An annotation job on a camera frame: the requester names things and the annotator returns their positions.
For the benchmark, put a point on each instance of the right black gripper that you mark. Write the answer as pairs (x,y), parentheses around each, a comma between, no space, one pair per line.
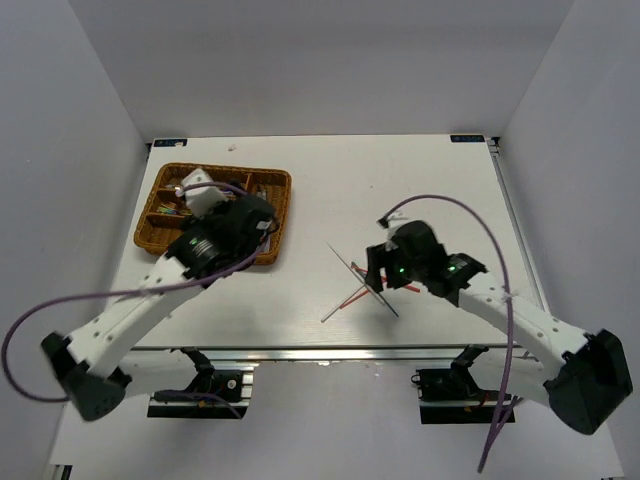
(377,257)

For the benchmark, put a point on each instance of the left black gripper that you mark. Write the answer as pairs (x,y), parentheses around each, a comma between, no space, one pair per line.
(207,220)

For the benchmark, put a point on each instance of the teal chopstick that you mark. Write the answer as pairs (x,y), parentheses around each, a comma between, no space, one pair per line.
(379,296)

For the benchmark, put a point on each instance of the orange chopstick long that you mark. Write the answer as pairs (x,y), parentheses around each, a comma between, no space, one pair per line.
(391,282)

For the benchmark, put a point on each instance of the orange white chopstick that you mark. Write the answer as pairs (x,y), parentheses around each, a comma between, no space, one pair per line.
(357,294)

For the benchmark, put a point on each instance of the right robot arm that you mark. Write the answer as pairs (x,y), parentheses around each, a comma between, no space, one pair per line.
(582,377)

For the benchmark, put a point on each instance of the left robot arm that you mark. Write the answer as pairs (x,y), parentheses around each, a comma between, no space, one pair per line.
(96,365)

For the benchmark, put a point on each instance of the woven wicker cutlery basket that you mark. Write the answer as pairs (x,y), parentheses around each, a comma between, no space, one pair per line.
(155,231)

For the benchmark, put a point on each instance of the left blue table sticker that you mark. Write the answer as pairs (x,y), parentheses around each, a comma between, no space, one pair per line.
(170,143)

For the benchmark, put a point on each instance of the blue table sticker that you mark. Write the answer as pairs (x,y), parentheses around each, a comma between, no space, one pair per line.
(467,138)
(170,143)

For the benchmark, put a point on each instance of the right blue table sticker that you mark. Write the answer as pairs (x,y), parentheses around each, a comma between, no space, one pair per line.
(467,138)

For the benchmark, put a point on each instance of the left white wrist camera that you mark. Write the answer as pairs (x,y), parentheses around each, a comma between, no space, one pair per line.
(198,193)

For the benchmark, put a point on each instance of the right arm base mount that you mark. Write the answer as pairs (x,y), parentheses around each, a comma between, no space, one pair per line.
(449,396)

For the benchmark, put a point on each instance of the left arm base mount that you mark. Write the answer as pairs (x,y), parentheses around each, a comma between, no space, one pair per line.
(216,392)

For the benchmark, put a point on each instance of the aluminium table rail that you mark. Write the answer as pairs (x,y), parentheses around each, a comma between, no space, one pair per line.
(534,281)

